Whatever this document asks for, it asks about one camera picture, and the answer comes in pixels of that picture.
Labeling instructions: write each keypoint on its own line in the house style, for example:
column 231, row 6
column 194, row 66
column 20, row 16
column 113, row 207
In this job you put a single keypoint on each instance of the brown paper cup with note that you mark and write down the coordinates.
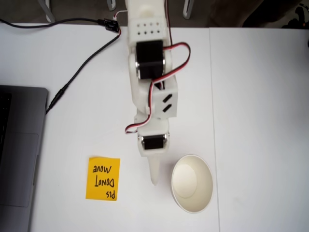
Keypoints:
column 193, row 178

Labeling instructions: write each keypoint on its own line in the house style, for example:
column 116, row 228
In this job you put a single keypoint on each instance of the yellow handwritten sticky note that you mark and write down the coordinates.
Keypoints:
column 93, row 193

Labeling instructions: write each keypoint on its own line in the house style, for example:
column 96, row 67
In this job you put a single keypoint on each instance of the black controller board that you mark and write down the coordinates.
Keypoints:
column 111, row 24

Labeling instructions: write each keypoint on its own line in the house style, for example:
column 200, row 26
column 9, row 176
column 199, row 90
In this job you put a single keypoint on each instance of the dark grey laptop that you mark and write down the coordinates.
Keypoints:
column 21, row 145

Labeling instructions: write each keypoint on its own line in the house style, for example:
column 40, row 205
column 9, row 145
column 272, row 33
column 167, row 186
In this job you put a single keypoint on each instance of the grey metal leg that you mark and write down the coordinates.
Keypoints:
column 111, row 4
column 187, row 9
column 49, row 12

